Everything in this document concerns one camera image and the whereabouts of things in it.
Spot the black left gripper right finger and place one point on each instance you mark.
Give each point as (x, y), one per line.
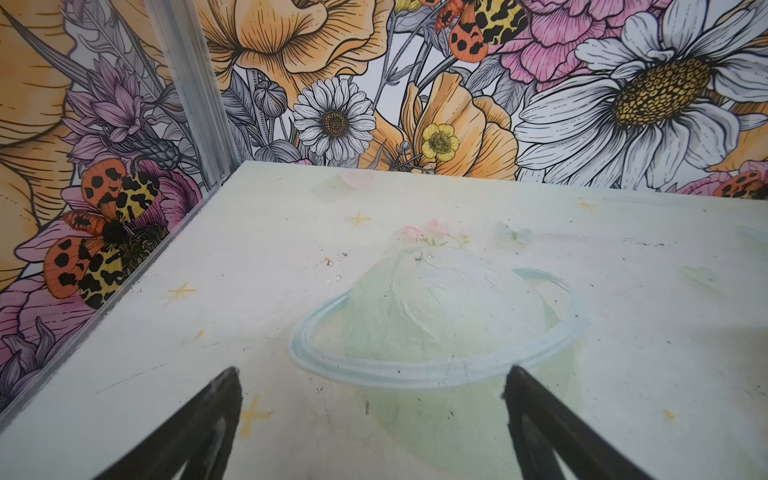
(546, 433)

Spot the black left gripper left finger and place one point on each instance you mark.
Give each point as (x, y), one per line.
(194, 443)

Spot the aluminium corner post left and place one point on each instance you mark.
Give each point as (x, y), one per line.
(182, 40)

